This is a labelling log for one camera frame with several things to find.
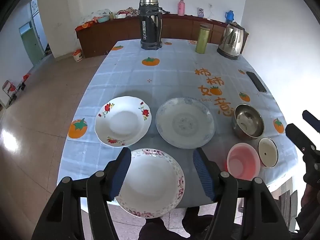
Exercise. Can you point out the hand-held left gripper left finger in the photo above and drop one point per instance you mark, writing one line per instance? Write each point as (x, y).
(122, 172)

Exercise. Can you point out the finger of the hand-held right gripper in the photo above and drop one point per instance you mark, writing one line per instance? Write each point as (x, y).
(297, 136)
(311, 120)

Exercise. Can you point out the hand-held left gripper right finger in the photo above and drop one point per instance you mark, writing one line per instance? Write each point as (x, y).
(203, 175)

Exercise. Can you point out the pink flower rimmed plate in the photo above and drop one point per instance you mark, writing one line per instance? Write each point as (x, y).
(150, 180)

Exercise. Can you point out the pink plastic bowl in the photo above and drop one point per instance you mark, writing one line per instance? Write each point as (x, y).
(241, 162)

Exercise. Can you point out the red flower white plate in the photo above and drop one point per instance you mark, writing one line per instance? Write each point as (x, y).
(122, 122)

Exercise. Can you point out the stainless steel bowl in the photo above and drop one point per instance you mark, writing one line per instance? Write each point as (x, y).
(247, 122)

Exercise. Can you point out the blue patterned white plate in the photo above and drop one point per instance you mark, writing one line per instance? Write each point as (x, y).
(185, 123)

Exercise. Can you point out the wooden chair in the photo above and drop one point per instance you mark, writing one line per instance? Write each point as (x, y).
(285, 200)

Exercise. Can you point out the person's right leg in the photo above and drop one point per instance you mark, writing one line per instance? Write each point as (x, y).
(197, 225)

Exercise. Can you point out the person's leg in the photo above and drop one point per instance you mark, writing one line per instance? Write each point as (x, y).
(197, 225)
(153, 230)

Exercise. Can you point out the person's left leg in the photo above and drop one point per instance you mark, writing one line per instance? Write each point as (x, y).
(153, 230)

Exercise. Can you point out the black smartphone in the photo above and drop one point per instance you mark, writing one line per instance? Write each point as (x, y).
(256, 81)

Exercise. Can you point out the persimmon printed tablecloth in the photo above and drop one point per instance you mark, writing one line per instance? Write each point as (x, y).
(175, 80)

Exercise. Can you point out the stainless steel electric kettle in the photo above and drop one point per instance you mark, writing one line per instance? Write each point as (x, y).
(232, 40)

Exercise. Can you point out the white plastic bucket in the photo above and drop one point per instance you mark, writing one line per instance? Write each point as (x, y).
(78, 55)

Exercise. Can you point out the blue thermos jug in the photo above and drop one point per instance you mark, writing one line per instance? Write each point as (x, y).
(229, 17)

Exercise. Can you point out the green tumbler bottle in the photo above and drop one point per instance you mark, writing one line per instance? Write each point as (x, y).
(203, 40)

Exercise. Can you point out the red small stool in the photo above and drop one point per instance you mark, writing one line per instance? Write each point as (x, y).
(25, 78)

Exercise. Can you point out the brown wooden sideboard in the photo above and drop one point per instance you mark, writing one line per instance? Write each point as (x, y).
(112, 35)

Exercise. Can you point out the red folding chair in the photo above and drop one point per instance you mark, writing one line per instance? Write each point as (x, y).
(10, 90)

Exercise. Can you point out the black steel thermos flask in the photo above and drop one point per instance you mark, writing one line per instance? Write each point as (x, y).
(150, 25)

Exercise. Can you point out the orange printed box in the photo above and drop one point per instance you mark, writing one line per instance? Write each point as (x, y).
(85, 26)

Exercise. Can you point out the white jar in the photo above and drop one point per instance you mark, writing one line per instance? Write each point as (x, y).
(200, 12)

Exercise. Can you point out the teal basin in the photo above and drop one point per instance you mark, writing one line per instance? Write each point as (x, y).
(103, 19)

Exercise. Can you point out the green door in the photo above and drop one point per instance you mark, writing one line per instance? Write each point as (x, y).
(31, 45)

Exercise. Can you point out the floral cloth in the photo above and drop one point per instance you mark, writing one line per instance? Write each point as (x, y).
(127, 12)

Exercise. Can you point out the pink thermos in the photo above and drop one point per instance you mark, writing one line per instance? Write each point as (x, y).
(181, 8)

